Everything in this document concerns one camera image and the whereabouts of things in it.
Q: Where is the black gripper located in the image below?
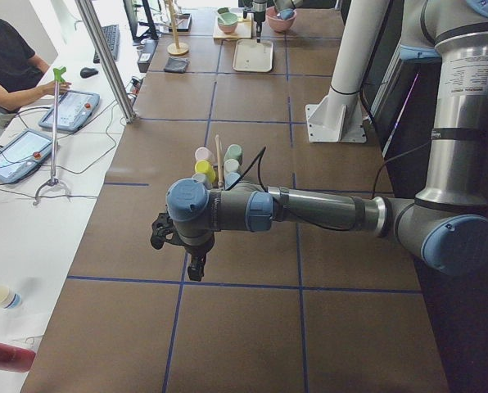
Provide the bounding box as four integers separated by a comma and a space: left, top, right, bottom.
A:
179, 231, 215, 281
251, 0, 267, 43

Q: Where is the cream rabbit tray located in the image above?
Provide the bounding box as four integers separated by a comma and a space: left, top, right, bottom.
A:
233, 39, 273, 73

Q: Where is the green cup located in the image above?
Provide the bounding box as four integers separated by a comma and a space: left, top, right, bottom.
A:
224, 144, 243, 164

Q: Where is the grey cup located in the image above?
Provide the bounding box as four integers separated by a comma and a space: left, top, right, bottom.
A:
192, 173, 212, 190

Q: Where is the light blue cup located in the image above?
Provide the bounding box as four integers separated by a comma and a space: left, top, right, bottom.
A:
224, 172, 241, 191

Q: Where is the yellow cup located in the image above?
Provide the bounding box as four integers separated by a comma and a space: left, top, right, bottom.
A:
194, 160, 216, 184

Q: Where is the white cup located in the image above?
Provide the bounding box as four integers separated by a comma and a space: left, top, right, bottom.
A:
224, 159, 240, 174

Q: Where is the pink cup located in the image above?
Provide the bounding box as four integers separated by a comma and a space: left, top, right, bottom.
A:
195, 147, 214, 163

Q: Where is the paper cup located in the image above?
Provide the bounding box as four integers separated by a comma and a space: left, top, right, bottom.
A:
0, 285, 22, 309

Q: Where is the pink bowl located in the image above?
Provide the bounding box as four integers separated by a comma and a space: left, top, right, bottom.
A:
266, 7, 296, 33

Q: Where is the green bowl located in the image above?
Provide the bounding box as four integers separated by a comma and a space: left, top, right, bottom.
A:
217, 12, 239, 34

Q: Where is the wooden cutting board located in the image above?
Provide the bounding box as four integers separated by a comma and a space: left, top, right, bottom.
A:
213, 11, 256, 41

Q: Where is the wooden mug tree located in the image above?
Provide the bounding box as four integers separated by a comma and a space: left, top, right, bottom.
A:
165, 0, 189, 56

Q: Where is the grey folded cloth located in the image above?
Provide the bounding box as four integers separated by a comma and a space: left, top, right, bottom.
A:
163, 56, 189, 74

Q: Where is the black keyboard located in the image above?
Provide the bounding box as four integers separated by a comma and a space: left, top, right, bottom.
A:
102, 25, 120, 61

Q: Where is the black computer mouse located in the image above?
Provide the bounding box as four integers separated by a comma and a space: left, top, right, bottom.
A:
79, 67, 98, 79

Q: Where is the far teach pendant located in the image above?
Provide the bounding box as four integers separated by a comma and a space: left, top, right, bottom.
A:
57, 90, 100, 133

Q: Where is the teach pendant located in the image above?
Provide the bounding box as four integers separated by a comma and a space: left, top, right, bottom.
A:
57, 90, 100, 133
0, 129, 52, 183

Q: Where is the near teach pendant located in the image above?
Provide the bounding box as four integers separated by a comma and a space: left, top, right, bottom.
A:
0, 129, 52, 183

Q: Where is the red bottle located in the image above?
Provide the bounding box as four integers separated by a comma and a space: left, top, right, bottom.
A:
0, 343, 36, 373

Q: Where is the seated person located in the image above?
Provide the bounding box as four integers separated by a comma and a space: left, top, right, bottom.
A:
0, 19, 55, 111

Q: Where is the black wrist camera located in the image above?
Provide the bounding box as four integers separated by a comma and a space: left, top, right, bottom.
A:
150, 212, 182, 250

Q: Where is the white wire cup rack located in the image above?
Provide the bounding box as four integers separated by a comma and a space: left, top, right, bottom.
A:
214, 134, 225, 190

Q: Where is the white pedestal column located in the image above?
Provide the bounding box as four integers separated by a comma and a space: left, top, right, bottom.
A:
305, 0, 390, 143

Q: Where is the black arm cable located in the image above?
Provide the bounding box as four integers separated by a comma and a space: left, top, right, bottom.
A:
239, 141, 433, 233

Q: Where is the aluminium frame post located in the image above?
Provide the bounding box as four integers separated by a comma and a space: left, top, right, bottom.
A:
75, 0, 137, 124

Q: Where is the grabber stick green handle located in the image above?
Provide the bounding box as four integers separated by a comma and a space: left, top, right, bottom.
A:
33, 66, 68, 206

